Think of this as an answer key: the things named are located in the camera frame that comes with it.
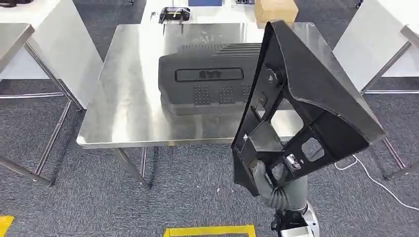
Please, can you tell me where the blue flat panel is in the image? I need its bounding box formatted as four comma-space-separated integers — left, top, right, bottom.
188, 0, 223, 7

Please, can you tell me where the black plastic plate frame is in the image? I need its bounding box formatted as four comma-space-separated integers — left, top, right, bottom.
230, 19, 388, 198

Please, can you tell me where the yellow floor tape square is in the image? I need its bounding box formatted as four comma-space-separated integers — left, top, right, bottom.
163, 225, 257, 237
0, 215, 15, 237

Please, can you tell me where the black device with cable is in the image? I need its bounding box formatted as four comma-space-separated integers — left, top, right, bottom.
158, 6, 192, 26

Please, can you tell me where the white table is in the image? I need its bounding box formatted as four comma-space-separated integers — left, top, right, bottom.
140, 0, 264, 26

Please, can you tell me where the brown cardboard box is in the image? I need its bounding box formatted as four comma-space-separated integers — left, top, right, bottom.
253, 0, 299, 29

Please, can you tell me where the steel work table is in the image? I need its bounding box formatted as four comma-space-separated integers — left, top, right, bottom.
76, 22, 333, 191
333, 0, 419, 181
0, 0, 104, 188

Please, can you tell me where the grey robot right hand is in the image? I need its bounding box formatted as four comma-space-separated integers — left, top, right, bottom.
250, 159, 309, 212

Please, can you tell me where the white cable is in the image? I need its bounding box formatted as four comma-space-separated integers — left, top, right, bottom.
333, 155, 419, 212

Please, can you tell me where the black plastic engine cover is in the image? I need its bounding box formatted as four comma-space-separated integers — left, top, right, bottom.
158, 42, 294, 117

